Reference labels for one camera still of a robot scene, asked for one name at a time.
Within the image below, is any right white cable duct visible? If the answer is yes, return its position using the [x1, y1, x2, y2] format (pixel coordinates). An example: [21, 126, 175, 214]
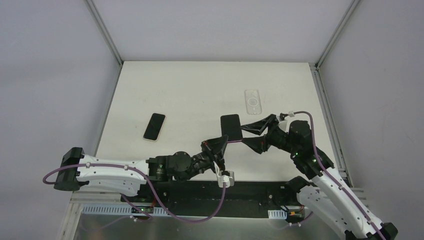
[267, 209, 287, 220]

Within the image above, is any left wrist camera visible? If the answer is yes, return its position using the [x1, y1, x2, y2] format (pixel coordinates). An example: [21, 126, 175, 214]
[214, 162, 235, 189]

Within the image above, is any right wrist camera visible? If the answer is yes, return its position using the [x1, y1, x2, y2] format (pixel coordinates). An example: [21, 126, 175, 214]
[276, 113, 289, 132]

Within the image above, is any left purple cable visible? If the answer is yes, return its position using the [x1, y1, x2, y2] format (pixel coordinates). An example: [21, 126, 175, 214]
[42, 162, 228, 223]

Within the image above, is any left white cable duct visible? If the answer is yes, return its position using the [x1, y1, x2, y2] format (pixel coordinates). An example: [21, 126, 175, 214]
[81, 204, 168, 217]

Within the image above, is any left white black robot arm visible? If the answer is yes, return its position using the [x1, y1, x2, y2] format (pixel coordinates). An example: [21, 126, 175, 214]
[52, 135, 235, 203]

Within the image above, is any black smartphone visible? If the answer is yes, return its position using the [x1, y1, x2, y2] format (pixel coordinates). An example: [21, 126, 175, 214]
[220, 114, 243, 143]

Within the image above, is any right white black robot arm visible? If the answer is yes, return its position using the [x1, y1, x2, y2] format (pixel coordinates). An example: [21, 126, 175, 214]
[240, 112, 399, 240]

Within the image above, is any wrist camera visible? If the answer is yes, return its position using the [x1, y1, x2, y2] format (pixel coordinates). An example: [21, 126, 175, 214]
[276, 113, 289, 132]
[214, 162, 235, 189]

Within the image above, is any clear phone case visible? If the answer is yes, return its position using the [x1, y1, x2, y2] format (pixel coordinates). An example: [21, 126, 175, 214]
[244, 89, 262, 115]

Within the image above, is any white cable duct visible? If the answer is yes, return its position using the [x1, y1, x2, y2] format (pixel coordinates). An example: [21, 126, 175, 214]
[81, 204, 168, 217]
[267, 209, 287, 220]

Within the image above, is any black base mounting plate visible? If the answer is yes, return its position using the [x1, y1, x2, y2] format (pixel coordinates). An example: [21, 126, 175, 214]
[128, 180, 307, 223]

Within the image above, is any aluminium frame rail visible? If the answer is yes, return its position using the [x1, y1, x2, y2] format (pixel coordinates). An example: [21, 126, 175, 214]
[70, 191, 122, 204]

